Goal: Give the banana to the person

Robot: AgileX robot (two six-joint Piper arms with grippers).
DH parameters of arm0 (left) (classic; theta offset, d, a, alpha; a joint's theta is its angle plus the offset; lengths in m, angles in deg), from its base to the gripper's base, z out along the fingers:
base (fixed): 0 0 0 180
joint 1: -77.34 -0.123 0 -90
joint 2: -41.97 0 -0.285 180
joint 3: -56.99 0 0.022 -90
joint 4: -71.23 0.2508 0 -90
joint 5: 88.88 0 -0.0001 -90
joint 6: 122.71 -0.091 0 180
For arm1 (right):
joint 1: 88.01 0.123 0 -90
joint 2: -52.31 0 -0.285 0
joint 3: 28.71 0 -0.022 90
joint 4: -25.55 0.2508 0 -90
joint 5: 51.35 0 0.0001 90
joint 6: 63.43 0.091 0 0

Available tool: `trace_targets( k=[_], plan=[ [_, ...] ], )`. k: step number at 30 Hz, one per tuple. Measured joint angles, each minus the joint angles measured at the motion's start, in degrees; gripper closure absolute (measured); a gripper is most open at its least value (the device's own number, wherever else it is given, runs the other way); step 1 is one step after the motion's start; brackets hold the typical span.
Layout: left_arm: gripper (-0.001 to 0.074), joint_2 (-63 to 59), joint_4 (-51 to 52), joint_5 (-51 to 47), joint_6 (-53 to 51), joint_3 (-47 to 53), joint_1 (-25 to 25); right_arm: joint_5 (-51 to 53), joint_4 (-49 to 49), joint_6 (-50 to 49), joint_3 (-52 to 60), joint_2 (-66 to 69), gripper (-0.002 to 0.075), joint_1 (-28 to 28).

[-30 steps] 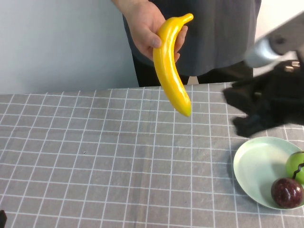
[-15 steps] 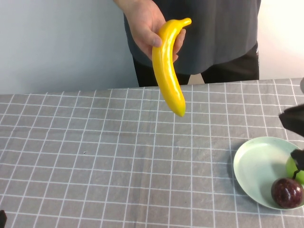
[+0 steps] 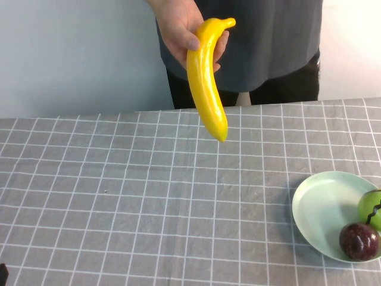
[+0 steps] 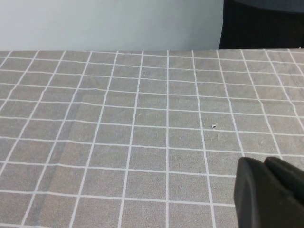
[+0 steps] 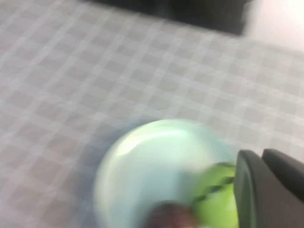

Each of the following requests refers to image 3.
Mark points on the dark purple round fruit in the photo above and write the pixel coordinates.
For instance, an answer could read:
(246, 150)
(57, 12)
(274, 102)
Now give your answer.
(358, 242)

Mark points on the person's right hand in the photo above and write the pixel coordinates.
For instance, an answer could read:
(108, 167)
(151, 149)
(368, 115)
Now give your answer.
(175, 26)

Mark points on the grey white-checked tablecloth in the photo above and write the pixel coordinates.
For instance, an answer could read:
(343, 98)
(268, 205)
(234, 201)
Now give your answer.
(149, 193)

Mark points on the yellow plastic banana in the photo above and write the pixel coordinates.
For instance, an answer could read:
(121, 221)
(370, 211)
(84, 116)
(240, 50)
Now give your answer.
(205, 89)

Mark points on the green apple with black stem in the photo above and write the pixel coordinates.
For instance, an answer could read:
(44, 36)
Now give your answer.
(367, 208)

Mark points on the person in dark shirt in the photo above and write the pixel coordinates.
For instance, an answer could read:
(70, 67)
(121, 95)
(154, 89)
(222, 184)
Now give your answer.
(268, 38)

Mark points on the pale green plate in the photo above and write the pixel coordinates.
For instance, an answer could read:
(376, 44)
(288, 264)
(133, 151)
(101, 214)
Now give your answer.
(321, 208)

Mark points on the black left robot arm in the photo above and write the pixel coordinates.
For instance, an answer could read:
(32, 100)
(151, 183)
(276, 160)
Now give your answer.
(3, 275)

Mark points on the black trousers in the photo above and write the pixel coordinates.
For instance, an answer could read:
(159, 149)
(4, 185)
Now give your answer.
(282, 92)

